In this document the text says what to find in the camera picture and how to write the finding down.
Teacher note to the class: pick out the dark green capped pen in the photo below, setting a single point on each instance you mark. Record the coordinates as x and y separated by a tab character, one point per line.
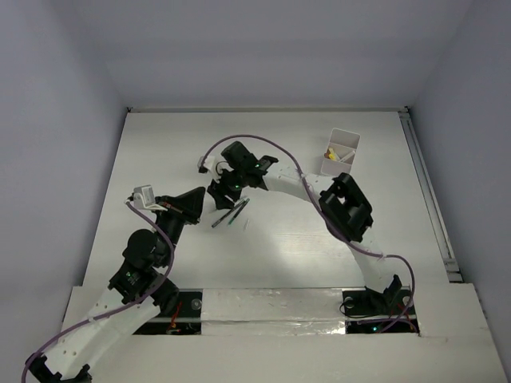
238	211

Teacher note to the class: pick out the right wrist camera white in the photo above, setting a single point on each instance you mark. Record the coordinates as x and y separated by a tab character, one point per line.
207	164

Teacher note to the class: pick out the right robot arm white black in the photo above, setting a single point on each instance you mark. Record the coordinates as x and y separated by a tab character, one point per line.
339	201

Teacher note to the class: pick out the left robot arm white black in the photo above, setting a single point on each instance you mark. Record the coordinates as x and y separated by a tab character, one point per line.
139	290

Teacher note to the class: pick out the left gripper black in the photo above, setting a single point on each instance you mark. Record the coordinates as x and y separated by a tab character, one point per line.
180	210

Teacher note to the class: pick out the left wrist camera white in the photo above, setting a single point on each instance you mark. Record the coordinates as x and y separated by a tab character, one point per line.
143	198

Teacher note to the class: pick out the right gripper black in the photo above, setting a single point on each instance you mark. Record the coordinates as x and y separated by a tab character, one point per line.
223	202

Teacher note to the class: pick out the black patterned pen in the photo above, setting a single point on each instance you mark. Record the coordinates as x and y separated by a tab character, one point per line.
230	212

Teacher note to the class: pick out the white divided organizer box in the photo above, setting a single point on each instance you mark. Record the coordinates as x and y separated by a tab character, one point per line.
342	142

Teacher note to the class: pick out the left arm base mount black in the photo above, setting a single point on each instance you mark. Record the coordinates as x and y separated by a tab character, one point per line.
184	319

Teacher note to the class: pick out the aluminium rail right edge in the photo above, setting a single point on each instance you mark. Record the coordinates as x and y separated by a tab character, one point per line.
439	228

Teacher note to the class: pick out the white marker pale yellow cap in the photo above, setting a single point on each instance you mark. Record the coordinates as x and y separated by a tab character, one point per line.
331	154

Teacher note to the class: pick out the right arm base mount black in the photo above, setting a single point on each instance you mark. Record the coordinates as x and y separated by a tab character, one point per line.
369	312

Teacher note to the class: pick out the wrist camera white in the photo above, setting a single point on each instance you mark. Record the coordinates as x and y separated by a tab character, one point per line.
143	198
207	164

